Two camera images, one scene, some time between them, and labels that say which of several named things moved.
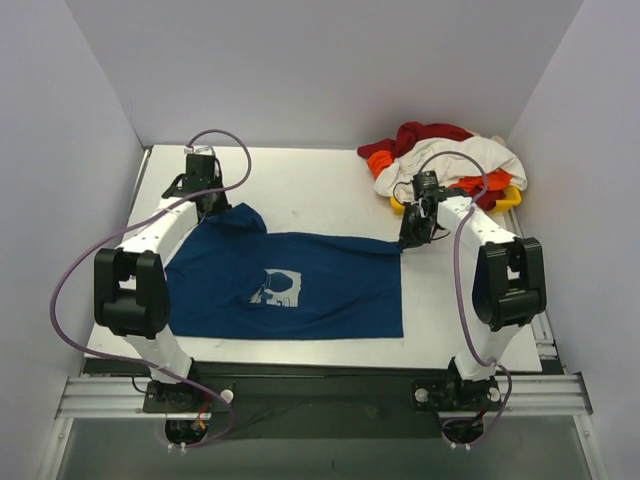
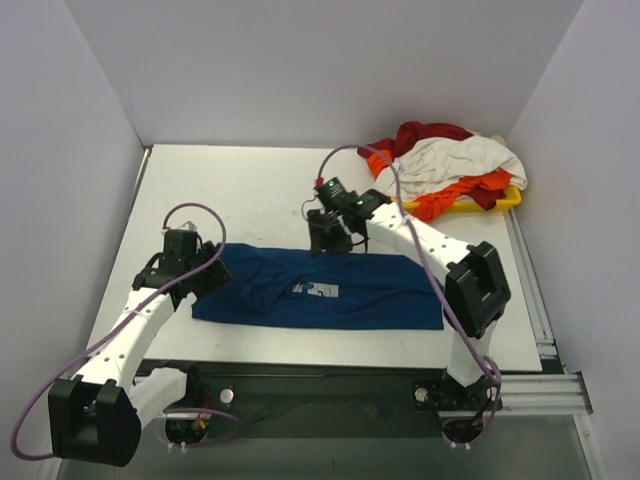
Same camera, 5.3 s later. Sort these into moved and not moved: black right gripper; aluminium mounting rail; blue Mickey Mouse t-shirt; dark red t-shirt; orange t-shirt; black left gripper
Moved: black left gripper; black right gripper; blue Mickey Mouse t-shirt
Not moved: orange t-shirt; aluminium mounting rail; dark red t-shirt
